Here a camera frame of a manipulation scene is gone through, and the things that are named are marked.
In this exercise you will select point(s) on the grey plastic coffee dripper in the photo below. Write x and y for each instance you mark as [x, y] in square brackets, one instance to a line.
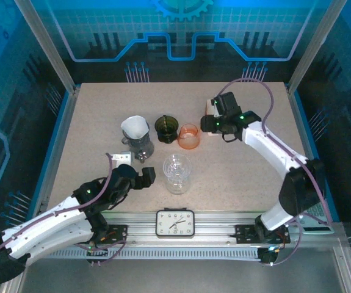
[143, 146]

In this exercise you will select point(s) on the orange coffee dripper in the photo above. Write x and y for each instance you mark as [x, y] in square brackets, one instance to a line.
[189, 142]

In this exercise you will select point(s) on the clear glass coffee dripper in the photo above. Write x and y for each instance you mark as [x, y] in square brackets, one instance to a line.
[176, 183]

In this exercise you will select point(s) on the dark green coffee dripper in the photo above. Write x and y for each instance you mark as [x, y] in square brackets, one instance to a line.
[170, 125]

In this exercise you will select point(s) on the white paper coffee filter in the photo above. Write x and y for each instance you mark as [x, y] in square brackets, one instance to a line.
[134, 126]

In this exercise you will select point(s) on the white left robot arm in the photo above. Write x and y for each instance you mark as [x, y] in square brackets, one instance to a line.
[41, 219]

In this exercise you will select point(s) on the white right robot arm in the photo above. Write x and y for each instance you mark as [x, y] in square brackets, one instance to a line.
[269, 146]

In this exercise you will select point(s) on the wooden filter holder box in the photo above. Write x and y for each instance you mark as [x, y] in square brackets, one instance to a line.
[207, 106]

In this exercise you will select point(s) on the white analog clock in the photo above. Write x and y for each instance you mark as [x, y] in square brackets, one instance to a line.
[175, 224]

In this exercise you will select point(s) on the black connector box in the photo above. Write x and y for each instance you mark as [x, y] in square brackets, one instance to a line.
[268, 255]
[97, 259]

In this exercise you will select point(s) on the white calculator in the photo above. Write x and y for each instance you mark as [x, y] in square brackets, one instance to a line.
[315, 227]

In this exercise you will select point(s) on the blue table side rail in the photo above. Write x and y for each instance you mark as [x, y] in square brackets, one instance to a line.
[306, 122]
[55, 143]

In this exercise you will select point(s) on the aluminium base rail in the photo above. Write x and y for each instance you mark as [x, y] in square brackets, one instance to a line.
[212, 226]

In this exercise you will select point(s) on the grey metal base plate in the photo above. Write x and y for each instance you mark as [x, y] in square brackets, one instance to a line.
[178, 277]

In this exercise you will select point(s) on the aluminium frame post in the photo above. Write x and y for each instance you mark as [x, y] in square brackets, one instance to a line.
[47, 45]
[315, 45]

